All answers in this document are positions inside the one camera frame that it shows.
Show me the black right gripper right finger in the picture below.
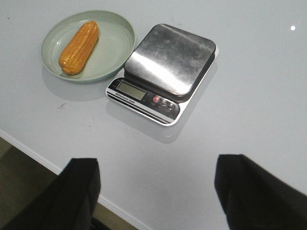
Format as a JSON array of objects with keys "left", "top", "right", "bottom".
[{"left": 214, "top": 154, "right": 307, "bottom": 230}]

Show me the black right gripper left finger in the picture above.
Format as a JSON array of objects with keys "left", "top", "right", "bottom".
[{"left": 3, "top": 158, "right": 101, "bottom": 230}]

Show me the orange corn cob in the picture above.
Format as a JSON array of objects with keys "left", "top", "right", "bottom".
[{"left": 59, "top": 21, "right": 99, "bottom": 75}]

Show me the electronic kitchen scale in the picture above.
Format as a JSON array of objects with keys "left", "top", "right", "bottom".
[{"left": 106, "top": 24, "right": 219, "bottom": 126}]

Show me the pale green round plate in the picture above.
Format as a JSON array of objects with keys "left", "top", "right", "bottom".
[{"left": 41, "top": 10, "right": 136, "bottom": 83}]

